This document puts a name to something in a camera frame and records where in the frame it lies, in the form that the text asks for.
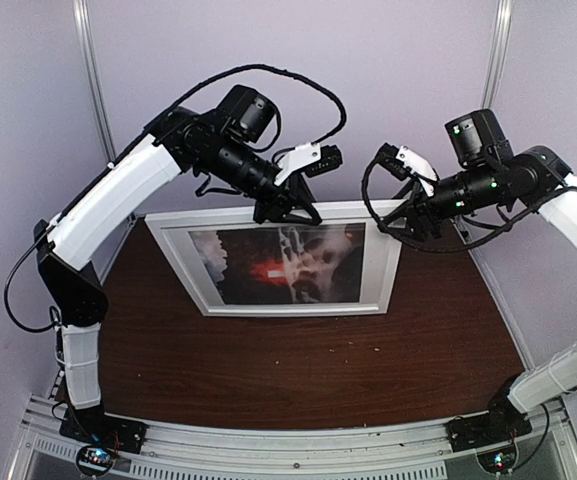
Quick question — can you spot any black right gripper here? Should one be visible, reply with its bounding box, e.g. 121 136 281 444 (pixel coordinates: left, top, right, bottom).
378 160 503 242

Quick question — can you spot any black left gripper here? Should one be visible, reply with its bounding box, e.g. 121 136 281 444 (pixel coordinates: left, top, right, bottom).
199 134 323 225

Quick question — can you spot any clear acrylic sheet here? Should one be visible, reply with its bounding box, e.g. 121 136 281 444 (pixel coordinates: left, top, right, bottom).
187 223 367 306

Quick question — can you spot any white picture frame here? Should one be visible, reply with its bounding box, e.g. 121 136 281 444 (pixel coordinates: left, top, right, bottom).
145 198 409 318

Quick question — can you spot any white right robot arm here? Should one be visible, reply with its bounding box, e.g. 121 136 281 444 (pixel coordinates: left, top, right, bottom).
361 140 577 442

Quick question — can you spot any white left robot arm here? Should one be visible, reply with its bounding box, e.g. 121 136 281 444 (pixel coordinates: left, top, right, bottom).
28 105 328 444

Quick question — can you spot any black right camera cable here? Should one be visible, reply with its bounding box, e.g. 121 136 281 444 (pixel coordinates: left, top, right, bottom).
359 142 577 254

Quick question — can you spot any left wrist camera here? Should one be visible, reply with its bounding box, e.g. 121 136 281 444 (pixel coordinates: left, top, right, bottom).
215 85 343 187

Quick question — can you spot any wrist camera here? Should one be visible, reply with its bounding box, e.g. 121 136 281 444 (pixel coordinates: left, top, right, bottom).
375 109 513 198
215 85 343 187

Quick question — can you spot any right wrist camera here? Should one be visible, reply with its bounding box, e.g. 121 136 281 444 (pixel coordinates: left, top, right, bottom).
375 109 513 198

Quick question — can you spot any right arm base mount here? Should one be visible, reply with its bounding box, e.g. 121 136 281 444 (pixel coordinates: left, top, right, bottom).
446 382 532 476

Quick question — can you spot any right aluminium corner post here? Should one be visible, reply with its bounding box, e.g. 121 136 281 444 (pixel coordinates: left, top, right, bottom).
481 0 514 109

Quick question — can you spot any aluminium corner post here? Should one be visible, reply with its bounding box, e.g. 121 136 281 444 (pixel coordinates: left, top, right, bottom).
481 0 514 109
72 0 116 162

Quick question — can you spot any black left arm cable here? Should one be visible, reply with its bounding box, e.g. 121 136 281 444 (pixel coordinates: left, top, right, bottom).
1 62 348 334

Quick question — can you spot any aluminium front rail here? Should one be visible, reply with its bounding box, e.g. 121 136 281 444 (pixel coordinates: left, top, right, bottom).
12 384 577 480

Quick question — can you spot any left aluminium corner post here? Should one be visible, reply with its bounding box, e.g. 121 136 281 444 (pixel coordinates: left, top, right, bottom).
72 0 116 162

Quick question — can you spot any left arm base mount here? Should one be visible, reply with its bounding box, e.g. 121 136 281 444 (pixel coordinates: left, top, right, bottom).
59 400 147 478

